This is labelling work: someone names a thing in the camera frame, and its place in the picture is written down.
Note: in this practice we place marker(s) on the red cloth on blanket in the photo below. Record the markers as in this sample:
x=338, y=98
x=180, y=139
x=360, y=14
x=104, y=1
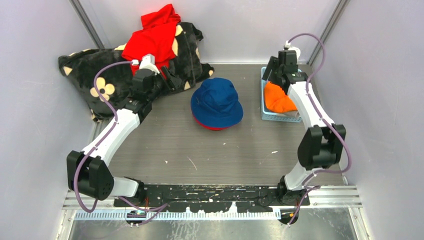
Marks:
x=157, y=37

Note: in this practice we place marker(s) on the light blue plastic basket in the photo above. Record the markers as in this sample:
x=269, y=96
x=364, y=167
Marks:
x=268, y=115

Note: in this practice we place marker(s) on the orange hat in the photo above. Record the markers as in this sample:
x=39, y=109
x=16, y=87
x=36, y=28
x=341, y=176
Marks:
x=276, y=100

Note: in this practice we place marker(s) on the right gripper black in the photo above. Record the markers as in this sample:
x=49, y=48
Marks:
x=272, y=66

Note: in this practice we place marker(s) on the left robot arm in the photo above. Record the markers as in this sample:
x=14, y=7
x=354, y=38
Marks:
x=88, y=170

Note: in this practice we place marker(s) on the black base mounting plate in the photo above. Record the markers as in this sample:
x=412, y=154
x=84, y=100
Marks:
x=218, y=198

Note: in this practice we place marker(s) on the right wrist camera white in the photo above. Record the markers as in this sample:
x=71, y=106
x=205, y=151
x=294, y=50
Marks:
x=289, y=47

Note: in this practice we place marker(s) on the black floral plush blanket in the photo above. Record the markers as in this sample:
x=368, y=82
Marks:
x=103, y=74

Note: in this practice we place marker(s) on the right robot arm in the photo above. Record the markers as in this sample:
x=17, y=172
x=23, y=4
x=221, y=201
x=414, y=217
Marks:
x=321, y=146

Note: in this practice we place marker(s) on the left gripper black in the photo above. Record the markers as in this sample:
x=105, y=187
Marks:
x=174, y=81

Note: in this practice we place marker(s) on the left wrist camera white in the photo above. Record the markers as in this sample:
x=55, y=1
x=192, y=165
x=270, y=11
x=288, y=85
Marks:
x=148, y=62

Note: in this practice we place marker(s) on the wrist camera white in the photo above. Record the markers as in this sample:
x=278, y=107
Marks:
x=289, y=47
x=148, y=62

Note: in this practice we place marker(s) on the blue bucket hat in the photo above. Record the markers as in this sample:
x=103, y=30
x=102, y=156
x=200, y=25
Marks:
x=215, y=104

